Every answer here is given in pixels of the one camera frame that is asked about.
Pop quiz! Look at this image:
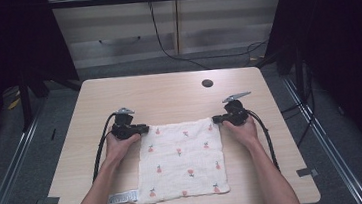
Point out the grey tape piece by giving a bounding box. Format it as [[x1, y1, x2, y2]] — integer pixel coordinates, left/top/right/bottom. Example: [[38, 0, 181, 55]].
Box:
[[41, 195, 61, 204], [296, 166, 320, 179]]

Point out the person's left hand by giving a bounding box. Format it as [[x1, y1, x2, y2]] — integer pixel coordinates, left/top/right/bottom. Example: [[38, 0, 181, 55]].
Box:
[[102, 129, 145, 168]]

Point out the long black floor cable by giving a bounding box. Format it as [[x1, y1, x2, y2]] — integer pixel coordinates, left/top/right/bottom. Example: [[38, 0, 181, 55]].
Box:
[[147, 0, 271, 76]]

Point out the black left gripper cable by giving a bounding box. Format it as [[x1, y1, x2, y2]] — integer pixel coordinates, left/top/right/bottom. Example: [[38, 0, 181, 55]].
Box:
[[85, 111, 124, 185]]

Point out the bundle of black floor cables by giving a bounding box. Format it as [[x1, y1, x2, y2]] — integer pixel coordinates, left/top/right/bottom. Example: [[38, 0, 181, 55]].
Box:
[[275, 62, 322, 148]]

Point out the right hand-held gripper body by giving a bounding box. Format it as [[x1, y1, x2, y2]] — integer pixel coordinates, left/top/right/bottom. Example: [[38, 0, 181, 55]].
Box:
[[219, 90, 255, 128]]

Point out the yellow tape strip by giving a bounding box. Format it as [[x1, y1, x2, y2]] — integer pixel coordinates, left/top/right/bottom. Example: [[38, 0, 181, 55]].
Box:
[[7, 96, 23, 111]]

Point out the dark curtain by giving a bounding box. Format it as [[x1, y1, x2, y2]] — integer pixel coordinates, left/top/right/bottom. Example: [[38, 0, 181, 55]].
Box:
[[259, 0, 362, 182], [0, 0, 87, 164]]

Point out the black stand leg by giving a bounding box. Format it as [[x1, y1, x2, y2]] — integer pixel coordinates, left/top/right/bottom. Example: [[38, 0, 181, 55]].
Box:
[[17, 75, 36, 132], [293, 49, 307, 103]]

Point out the white printed muslin cloth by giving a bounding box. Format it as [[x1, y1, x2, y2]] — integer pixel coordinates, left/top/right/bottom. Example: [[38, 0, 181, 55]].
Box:
[[101, 116, 232, 204]]

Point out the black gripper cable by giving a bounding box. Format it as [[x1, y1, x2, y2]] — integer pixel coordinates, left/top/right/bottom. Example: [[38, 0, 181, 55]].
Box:
[[85, 111, 124, 185], [245, 106, 282, 176]]

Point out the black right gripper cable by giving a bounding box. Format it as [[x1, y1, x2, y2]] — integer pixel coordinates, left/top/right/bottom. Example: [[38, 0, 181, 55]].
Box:
[[245, 106, 282, 176]]

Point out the black table cable grommet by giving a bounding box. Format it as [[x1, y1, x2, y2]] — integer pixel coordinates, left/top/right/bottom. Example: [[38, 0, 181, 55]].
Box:
[[201, 78, 215, 89]]

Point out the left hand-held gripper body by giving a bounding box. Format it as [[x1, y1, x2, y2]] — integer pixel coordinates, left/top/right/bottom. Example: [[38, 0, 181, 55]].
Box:
[[108, 105, 140, 142]]

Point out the person's right hand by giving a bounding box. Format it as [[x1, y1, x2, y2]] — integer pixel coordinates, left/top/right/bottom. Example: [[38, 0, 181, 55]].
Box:
[[221, 114, 262, 155]]

